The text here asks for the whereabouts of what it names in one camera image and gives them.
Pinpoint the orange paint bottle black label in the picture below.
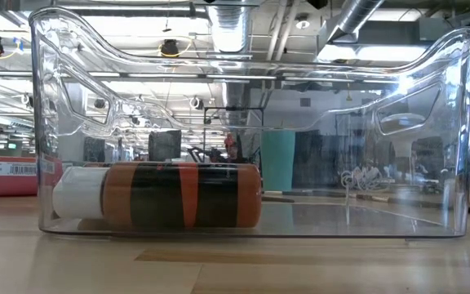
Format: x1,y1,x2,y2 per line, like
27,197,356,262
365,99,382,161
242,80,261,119
52,162,263,229

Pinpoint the clear plastic bin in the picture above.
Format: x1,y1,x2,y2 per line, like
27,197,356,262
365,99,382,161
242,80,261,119
29,6,470,240

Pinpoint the thin black paint brush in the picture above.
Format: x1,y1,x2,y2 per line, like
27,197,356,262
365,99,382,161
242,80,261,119
261,194,298,204
282,189,366,201
357,193,470,215

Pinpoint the large red paint bottle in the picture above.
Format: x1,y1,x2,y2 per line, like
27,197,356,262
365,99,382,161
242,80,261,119
0,154,64,199

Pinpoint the person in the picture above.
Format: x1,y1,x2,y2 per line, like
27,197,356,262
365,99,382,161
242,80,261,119
222,134,242,163

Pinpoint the teal plastic cup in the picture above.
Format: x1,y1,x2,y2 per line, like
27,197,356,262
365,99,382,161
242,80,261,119
260,129,297,193

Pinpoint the black wall panel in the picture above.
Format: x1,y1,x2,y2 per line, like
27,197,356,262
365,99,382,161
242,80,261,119
82,136,106,163
148,130,183,163

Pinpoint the silver ventilation duct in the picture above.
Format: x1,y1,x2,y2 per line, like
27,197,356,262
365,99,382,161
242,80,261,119
318,0,385,44
206,0,255,54

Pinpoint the white cable bundle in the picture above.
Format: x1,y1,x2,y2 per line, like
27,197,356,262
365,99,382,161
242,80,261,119
339,165,388,193

